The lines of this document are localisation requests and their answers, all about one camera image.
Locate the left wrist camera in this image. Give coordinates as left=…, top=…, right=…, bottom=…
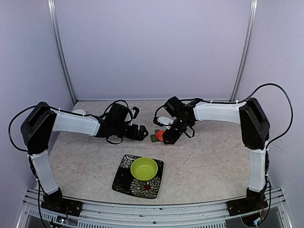
left=131, top=106, right=140, bottom=119

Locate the green pill organizer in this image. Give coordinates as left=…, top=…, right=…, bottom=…
left=150, top=129, right=160, bottom=143

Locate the lime green bowl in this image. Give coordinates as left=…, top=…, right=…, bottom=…
left=130, top=157, right=158, bottom=181

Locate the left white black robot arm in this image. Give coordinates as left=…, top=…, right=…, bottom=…
left=8, top=100, right=148, bottom=211

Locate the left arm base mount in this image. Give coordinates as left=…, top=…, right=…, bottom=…
left=41, top=197, right=83, bottom=217

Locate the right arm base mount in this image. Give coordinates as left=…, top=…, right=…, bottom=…
left=227, top=196, right=268, bottom=216

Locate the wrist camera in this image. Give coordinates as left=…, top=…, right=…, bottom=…
left=153, top=116, right=162, bottom=126
left=131, top=106, right=140, bottom=119

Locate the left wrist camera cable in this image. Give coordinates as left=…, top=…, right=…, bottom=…
left=102, top=99, right=133, bottom=117

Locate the red pill bottle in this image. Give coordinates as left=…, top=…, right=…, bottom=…
left=155, top=130, right=165, bottom=142

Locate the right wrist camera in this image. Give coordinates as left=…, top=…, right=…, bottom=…
left=153, top=116, right=162, bottom=126

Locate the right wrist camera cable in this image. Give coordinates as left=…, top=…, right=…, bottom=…
left=154, top=105, right=167, bottom=118

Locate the white ceramic bowl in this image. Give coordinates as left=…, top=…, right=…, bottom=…
left=73, top=109, right=86, bottom=115

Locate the aluminium frame post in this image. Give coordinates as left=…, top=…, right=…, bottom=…
left=230, top=0, right=258, bottom=101
left=47, top=0, right=78, bottom=105

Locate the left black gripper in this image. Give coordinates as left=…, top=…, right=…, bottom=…
left=114, top=122, right=149, bottom=141

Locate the right aluminium frame post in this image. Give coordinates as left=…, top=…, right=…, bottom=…
left=230, top=0, right=258, bottom=101

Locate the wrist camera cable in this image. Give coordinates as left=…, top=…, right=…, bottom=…
left=154, top=105, right=167, bottom=118
left=102, top=99, right=133, bottom=117

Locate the black floral square plate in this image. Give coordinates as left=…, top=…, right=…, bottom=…
left=112, top=154, right=164, bottom=199

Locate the left aluminium frame post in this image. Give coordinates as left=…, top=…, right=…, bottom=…
left=47, top=0, right=78, bottom=105

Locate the front aluminium rail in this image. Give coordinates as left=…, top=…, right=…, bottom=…
left=16, top=189, right=295, bottom=228

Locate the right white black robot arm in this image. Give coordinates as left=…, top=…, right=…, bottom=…
left=153, top=95, right=291, bottom=211

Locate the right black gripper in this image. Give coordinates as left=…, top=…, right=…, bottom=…
left=162, top=117, right=190, bottom=144

